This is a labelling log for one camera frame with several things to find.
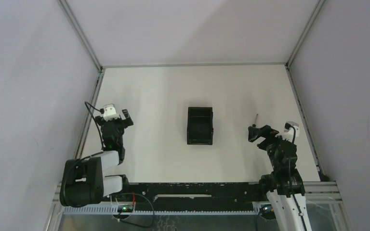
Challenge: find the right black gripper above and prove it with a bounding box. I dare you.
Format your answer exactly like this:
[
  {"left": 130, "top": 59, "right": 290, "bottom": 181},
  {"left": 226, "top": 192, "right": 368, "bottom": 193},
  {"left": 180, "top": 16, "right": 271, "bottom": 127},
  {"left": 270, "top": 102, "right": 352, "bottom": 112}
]
[{"left": 248, "top": 124, "right": 292, "bottom": 170}]

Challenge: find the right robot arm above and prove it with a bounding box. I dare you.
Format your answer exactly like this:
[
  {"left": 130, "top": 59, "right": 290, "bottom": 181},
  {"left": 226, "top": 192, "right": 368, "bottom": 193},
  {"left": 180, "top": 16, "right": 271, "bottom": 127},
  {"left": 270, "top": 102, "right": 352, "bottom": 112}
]
[{"left": 248, "top": 121, "right": 312, "bottom": 231}]

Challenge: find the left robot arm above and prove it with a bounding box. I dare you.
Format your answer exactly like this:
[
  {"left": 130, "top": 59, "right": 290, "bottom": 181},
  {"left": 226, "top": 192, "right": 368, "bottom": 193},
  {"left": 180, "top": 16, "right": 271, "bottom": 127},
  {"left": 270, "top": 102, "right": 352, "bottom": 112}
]
[{"left": 59, "top": 104, "right": 133, "bottom": 207}]

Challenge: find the black plastic bin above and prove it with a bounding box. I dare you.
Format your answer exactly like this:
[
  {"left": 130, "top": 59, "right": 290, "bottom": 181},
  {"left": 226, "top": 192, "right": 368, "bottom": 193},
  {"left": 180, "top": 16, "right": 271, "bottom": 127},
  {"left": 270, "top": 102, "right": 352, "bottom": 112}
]
[{"left": 186, "top": 107, "right": 214, "bottom": 145}]

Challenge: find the green lit circuit board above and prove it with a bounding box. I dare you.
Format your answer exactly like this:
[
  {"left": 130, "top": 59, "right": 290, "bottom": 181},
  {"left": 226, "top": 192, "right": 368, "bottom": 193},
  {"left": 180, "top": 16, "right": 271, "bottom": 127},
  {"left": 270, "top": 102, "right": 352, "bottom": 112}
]
[{"left": 118, "top": 205, "right": 134, "bottom": 213}]

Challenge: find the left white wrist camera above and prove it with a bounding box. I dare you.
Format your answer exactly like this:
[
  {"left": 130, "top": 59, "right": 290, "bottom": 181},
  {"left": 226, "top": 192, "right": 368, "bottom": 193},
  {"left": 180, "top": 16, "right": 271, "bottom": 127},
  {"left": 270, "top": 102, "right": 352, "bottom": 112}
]
[{"left": 103, "top": 103, "right": 120, "bottom": 121}]

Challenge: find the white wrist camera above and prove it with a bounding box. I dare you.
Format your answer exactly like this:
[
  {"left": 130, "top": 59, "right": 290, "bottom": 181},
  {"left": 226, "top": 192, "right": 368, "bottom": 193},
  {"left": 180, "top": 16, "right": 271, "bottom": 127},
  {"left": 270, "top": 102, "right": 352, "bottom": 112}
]
[
  {"left": 103, "top": 103, "right": 120, "bottom": 121},
  {"left": 277, "top": 121, "right": 300, "bottom": 143}
]

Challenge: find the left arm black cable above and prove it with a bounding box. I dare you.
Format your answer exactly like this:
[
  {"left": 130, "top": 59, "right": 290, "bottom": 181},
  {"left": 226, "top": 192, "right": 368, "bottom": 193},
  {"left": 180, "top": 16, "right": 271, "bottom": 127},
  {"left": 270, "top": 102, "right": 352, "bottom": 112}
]
[{"left": 84, "top": 101, "right": 105, "bottom": 151}]

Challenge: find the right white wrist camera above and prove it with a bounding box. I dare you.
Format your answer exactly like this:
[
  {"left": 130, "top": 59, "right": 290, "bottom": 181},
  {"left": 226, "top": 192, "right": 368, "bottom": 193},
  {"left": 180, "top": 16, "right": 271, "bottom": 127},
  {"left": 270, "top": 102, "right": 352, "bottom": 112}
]
[{"left": 277, "top": 121, "right": 300, "bottom": 143}]

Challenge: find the black mounting rail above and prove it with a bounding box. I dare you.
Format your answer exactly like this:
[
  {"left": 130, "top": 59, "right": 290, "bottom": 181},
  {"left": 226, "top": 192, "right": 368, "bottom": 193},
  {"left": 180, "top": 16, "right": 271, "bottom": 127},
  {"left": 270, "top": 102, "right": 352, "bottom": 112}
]
[{"left": 123, "top": 182, "right": 267, "bottom": 211}]

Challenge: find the white toothed cable duct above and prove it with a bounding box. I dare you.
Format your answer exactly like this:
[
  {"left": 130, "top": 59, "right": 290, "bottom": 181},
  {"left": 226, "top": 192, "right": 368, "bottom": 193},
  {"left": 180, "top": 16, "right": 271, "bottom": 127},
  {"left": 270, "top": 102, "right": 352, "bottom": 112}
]
[{"left": 63, "top": 204, "right": 261, "bottom": 215}]

